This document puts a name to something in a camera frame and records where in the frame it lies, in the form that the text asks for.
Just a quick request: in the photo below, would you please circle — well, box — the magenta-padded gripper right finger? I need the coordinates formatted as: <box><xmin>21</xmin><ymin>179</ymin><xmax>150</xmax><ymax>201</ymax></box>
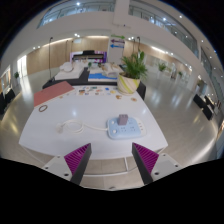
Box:
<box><xmin>131</xmin><ymin>142</ymin><xmax>183</xmax><ymax>186</ymax></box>

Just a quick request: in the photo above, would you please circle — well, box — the white building model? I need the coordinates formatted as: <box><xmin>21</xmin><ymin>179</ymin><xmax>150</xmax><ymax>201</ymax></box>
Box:
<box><xmin>54</xmin><ymin>61</ymin><xmax>86</xmax><ymax>81</ymax></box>

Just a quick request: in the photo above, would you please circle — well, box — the arrow direction sign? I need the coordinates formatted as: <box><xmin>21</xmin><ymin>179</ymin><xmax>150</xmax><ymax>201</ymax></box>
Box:
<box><xmin>109</xmin><ymin>33</ymin><xmax>126</xmax><ymax>50</ymax></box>

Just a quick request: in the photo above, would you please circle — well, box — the blue flat board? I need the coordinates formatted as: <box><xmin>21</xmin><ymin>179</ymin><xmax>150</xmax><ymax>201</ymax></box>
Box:
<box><xmin>87</xmin><ymin>71</ymin><xmax>118</xmax><ymax>82</ymax></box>

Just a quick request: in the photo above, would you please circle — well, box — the potted plant in striped pot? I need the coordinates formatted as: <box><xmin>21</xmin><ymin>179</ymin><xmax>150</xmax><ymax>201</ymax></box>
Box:
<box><xmin>117</xmin><ymin>50</ymin><xmax>148</xmax><ymax>96</ymax></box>

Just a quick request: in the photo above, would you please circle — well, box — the group of black chairs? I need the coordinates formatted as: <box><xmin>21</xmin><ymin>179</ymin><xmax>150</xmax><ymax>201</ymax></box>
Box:
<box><xmin>0</xmin><ymin>88</ymin><xmax>16</xmax><ymax>114</ymax></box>
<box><xmin>193</xmin><ymin>93</ymin><xmax>216</xmax><ymax>121</ymax></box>

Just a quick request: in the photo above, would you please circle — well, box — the distant green potted plant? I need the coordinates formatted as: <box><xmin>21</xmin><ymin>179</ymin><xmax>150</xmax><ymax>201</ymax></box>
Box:
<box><xmin>157</xmin><ymin>61</ymin><xmax>168</xmax><ymax>73</ymax></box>

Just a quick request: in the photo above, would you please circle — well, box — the small grey-purple charger block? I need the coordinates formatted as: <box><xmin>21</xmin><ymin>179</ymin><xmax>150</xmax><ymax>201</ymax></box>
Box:
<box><xmin>117</xmin><ymin>114</ymin><xmax>129</xmax><ymax>126</ymax></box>

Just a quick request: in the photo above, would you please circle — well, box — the salmon red flat mat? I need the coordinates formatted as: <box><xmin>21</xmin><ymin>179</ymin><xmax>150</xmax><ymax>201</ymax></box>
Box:
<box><xmin>33</xmin><ymin>80</ymin><xmax>76</xmax><ymax>108</ymax></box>

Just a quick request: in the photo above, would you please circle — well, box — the black piano with screen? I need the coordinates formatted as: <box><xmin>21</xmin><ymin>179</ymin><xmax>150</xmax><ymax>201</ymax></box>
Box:
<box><xmin>71</xmin><ymin>49</ymin><xmax>108</xmax><ymax>64</ymax></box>

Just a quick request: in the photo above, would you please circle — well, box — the black display table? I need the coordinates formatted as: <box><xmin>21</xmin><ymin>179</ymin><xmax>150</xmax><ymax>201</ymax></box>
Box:
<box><xmin>42</xmin><ymin>66</ymin><xmax>147</xmax><ymax>101</ymax></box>

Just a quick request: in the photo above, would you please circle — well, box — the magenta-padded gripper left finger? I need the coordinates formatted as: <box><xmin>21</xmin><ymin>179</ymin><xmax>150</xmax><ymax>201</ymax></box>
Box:
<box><xmin>41</xmin><ymin>142</ymin><xmax>93</xmax><ymax>186</ymax></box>

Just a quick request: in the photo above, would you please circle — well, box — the white coiled power cable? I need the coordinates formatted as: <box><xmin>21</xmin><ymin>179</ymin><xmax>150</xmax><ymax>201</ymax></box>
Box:
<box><xmin>55</xmin><ymin>119</ymin><xmax>109</xmax><ymax>135</ymax></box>

